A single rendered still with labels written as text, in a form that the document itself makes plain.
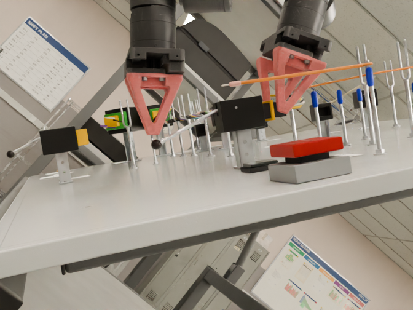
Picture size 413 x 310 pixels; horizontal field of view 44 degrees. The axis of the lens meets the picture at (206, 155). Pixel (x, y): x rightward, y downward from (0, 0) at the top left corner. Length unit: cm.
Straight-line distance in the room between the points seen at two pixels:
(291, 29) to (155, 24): 16
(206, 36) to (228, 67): 13
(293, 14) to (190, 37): 112
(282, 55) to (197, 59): 113
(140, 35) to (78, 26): 805
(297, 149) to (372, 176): 7
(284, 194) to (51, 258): 18
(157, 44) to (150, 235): 31
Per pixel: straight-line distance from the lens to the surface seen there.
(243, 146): 66
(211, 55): 179
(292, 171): 45
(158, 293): 790
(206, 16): 229
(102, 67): 849
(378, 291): 963
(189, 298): 162
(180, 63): 62
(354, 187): 43
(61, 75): 845
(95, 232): 37
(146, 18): 64
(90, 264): 51
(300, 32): 65
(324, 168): 46
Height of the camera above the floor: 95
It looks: 11 degrees up
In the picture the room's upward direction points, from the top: 39 degrees clockwise
